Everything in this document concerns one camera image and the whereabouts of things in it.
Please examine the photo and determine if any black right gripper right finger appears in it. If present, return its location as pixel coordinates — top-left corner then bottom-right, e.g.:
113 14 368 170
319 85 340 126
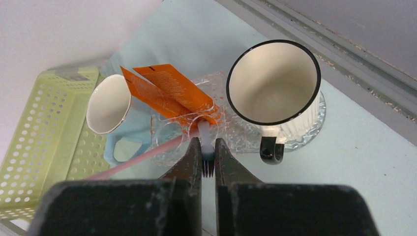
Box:
214 138 379 236

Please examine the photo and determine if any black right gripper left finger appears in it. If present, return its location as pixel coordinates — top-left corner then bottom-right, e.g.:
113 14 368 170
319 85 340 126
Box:
28 138 202 236

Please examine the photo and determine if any clear textured acrylic tray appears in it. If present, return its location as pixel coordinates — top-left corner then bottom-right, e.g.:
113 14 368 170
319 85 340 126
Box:
151 72 327 166

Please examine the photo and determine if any light blue mug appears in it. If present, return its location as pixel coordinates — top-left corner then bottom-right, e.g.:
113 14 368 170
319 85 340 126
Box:
86 74 152 166

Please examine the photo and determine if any orange toothpaste tube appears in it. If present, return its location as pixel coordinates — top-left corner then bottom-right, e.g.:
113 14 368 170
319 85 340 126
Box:
120 64 221 130

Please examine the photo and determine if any white mug black handle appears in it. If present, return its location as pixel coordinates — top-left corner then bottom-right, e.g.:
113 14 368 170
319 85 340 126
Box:
226 39 322 165

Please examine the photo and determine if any cream plastic basket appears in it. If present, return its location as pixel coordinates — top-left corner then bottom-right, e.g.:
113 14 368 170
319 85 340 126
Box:
0 67 109 221

